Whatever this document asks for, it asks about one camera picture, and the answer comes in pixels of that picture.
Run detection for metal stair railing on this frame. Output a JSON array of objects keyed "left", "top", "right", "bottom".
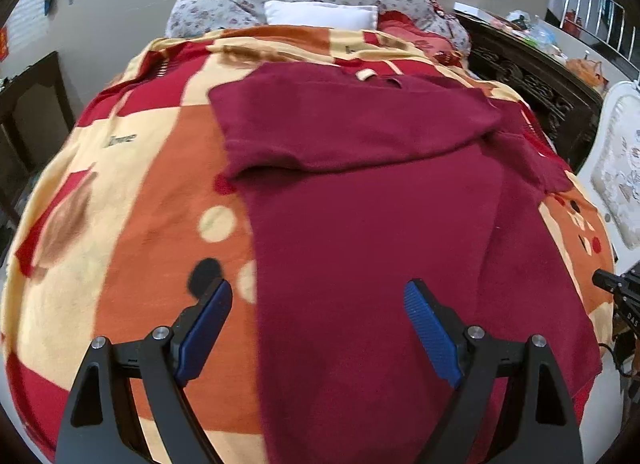
[{"left": 547, "top": 0, "right": 640, "bottom": 80}]

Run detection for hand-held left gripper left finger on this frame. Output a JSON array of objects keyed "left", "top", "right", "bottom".
[{"left": 54, "top": 278, "right": 235, "bottom": 464}]

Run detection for dark red knit garment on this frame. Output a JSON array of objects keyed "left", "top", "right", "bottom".
[{"left": 207, "top": 63, "right": 603, "bottom": 464}]

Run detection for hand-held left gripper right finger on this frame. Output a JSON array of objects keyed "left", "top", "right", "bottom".
[{"left": 404, "top": 279, "right": 586, "bottom": 464}]

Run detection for orange plastic bag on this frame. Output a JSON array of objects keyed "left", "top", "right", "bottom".
[{"left": 565, "top": 58, "right": 608, "bottom": 90}]

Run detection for white upholstered chair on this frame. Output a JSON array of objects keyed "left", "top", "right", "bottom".
[{"left": 577, "top": 79, "right": 640, "bottom": 250}]

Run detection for white pillow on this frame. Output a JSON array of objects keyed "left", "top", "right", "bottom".
[{"left": 263, "top": 0, "right": 380, "bottom": 31}]

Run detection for red pillow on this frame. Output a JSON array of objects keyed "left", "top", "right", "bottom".
[{"left": 377, "top": 9, "right": 466, "bottom": 65}]

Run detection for dark carved wooden cabinet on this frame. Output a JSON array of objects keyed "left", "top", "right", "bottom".
[{"left": 452, "top": 9, "right": 606, "bottom": 170}]

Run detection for orange red cream patchwork blanket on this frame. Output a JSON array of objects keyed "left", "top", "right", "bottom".
[{"left": 0, "top": 27, "right": 618, "bottom": 464}]

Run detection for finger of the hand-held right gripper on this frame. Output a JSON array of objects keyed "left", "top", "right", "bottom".
[{"left": 592, "top": 268, "right": 640, "bottom": 297}]

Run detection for dark wooden furniture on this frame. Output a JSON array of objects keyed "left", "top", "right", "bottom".
[{"left": 0, "top": 52, "right": 76, "bottom": 225}]

